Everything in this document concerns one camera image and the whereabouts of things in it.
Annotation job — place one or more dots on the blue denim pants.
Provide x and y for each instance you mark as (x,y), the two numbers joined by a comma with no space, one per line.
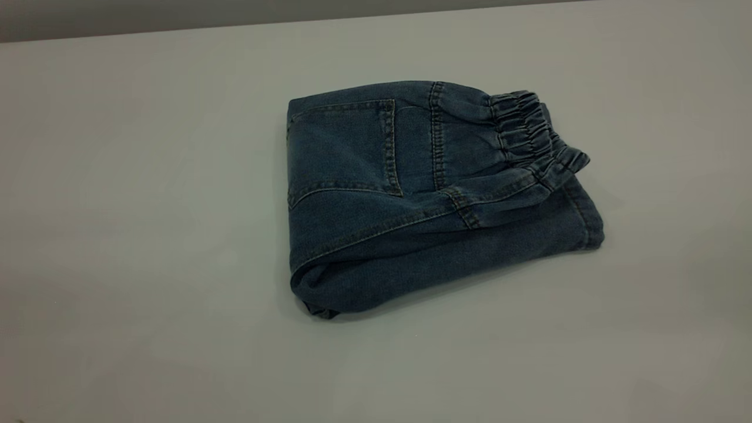
(382,235)

